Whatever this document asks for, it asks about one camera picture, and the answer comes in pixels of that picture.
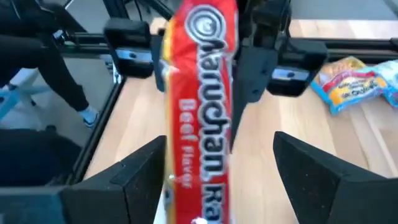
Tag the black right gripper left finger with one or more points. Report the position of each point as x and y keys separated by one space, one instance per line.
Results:
x=109 y=199

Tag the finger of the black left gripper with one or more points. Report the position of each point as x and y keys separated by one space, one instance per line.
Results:
x=255 y=74
x=130 y=34

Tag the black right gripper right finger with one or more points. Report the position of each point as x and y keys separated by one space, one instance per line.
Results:
x=335 y=199

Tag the red Maruchan beef packet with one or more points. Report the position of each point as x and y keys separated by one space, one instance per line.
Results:
x=202 y=109

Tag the person's shoe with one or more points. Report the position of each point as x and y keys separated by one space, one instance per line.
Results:
x=89 y=116

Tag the person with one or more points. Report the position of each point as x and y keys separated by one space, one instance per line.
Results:
x=37 y=53

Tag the white chair base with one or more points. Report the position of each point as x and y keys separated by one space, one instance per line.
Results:
x=21 y=93

